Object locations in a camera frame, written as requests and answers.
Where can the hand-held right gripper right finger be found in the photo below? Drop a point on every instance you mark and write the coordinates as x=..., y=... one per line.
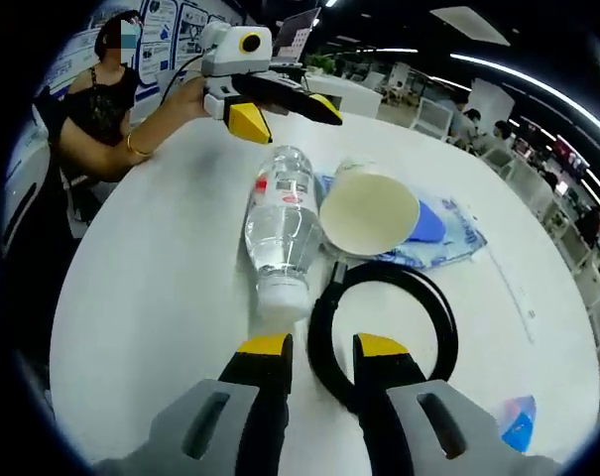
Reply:
x=389, y=396

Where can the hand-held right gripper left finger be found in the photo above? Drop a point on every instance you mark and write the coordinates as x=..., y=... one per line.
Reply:
x=260, y=396

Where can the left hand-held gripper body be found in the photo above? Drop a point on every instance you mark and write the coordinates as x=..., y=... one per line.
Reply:
x=230, y=54

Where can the clear water bottle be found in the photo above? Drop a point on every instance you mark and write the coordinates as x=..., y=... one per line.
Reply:
x=279, y=223

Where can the blue wet wipes packet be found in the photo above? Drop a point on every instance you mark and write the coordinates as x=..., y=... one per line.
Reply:
x=517, y=424

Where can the white paper cup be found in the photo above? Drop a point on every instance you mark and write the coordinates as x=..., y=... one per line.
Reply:
x=369, y=213

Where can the clear bag with blue disc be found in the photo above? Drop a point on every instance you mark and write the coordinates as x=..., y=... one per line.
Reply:
x=448, y=233

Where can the person's left hand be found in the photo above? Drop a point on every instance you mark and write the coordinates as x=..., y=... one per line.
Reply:
x=190, y=99

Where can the green potted plant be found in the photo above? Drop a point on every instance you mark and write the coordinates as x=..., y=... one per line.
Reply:
x=320, y=63

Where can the grey laptop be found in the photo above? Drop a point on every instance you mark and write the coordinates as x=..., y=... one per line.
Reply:
x=294, y=35

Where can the row of white office chairs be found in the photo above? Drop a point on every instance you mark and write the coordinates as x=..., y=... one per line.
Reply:
x=527, y=173

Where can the long ceiling light strip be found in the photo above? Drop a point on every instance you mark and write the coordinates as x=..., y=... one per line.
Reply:
x=542, y=86

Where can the blue white wall poster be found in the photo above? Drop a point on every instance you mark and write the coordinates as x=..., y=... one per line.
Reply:
x=180, y=25

